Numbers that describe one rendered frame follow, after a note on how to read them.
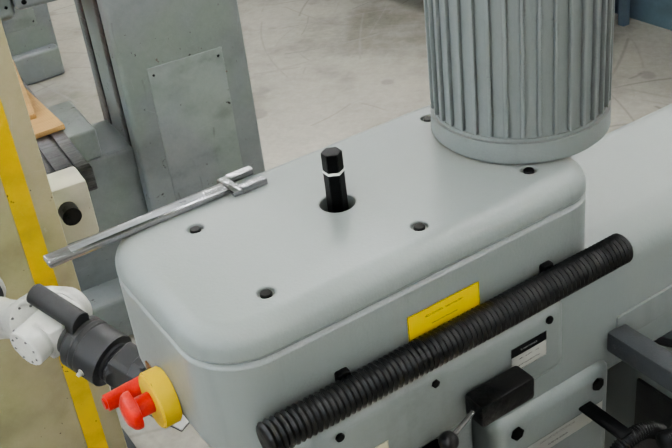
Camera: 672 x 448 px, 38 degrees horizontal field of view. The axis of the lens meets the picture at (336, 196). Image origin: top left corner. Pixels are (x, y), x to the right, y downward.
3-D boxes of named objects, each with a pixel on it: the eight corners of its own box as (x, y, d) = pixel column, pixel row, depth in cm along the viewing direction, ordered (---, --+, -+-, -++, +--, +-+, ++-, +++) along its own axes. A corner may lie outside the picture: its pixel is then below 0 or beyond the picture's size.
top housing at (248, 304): (236, 491, 91) (205, 357, 82) (124, 351, 110) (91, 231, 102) (601, 287, 111) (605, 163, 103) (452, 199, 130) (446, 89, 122)
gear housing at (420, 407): (329, 510, 100) (317, 439, 95) (218, 386, 119) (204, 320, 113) (569, 367, 115) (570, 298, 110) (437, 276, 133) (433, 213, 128)
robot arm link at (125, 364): (133, 433, 150) (73, 393, 154) (173, 388, 156) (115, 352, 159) (127, 386, 141) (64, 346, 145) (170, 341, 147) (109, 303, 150)
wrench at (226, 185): (54, 274, 96) (51, 267, 95) (40, 257, 99) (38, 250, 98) (267, 184, 107) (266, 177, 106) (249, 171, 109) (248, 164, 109)
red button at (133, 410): (135, 441, 96) (126, 411, 94) (119, 419, 99) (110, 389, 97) (166, 426, 98) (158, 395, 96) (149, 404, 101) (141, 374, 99)
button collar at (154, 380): (169, 440, 97) (157, 394, 94) (145, 407, 102) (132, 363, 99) (187, 431, 98) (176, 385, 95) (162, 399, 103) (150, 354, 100)
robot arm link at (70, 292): (61, 354, 152) (16, 348, 161) (101, 316, 157) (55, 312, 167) (38, 322, 149) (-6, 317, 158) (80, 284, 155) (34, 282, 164)
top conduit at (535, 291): (276, 466, 87) (271, 437, 85) (253, 440, 90) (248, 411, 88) (634, 267, 106) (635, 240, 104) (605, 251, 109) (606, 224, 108)
